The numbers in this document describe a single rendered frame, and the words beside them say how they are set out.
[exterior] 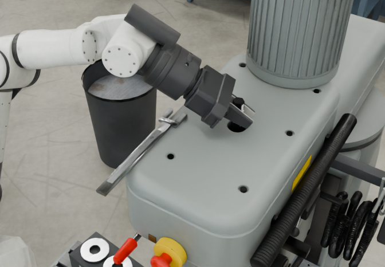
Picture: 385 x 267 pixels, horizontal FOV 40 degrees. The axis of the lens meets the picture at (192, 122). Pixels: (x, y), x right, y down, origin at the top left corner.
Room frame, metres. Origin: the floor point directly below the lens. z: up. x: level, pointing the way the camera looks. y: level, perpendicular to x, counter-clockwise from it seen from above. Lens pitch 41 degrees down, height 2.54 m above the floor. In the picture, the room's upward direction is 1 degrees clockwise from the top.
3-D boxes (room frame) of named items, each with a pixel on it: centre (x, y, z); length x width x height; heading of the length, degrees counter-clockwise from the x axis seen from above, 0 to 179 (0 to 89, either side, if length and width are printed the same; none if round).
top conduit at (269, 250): (0.71, -0.23, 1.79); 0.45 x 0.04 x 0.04; 149
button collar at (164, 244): (0.56, 0.04, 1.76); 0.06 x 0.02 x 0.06; 59
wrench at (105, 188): (0.69, 0.09, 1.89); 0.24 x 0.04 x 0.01; 150
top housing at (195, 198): (0.77, -0.09, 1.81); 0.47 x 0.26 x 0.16; 149
